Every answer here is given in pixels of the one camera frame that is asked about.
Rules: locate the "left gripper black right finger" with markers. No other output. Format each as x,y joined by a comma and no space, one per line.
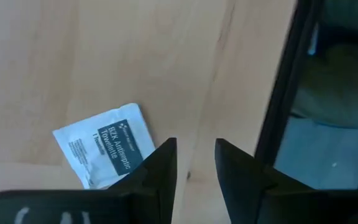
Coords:
291,208

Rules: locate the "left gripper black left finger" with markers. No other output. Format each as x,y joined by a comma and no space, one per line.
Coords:
104,208

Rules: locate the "square antiseptic towelette packet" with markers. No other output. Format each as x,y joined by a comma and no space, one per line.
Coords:
104,146

